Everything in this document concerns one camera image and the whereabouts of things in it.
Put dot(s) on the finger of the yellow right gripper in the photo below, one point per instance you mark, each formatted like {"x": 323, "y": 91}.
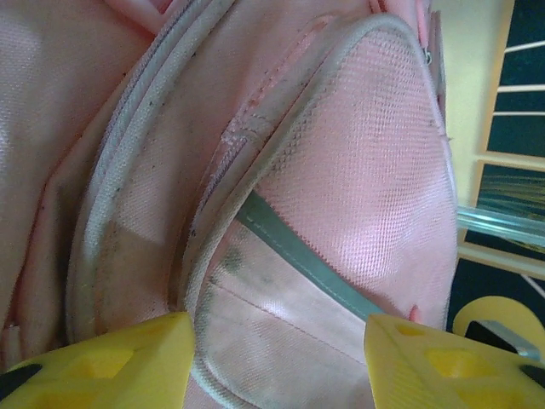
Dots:
{"x": 489, "y": 309}

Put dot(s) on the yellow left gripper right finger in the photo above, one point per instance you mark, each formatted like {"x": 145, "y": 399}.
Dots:
{"x": 447, "y": 375}

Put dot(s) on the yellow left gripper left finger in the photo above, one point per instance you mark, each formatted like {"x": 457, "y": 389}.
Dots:
{"x": 106, "y": 370}

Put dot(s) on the pink school backpack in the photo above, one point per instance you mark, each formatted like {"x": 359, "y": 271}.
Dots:
{"x": 362, "y": 170}

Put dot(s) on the aluminium frame post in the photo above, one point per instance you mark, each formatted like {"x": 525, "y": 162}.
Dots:
{"x": 502, "y": 219}

